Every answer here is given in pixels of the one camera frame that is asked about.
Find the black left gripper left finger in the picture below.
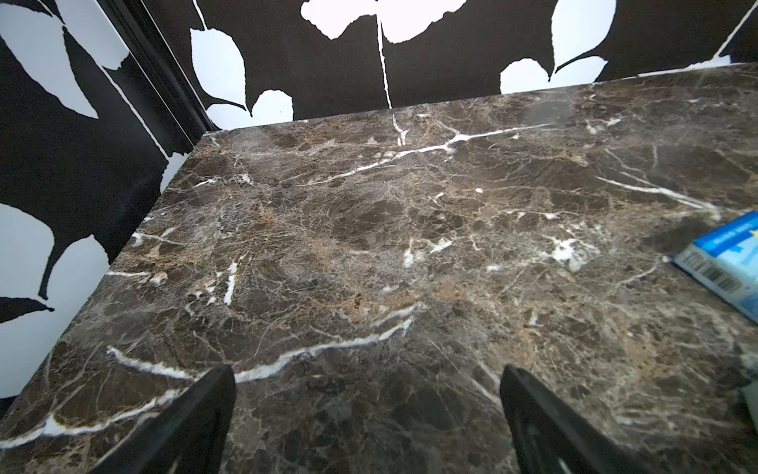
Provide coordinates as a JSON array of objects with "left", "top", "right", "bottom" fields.
[{"left": 92, "top": 365, "right": 236, "bottom": 473}]

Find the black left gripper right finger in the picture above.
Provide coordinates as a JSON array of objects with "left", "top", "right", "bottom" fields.
[{"left": 499, "top": 365, "right": 645, "bottom": 473}]

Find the light blue tissue pack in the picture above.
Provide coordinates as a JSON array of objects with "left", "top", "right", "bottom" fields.
[{"left": 674, "top": 211, "right": 757, "bottom": 323}]

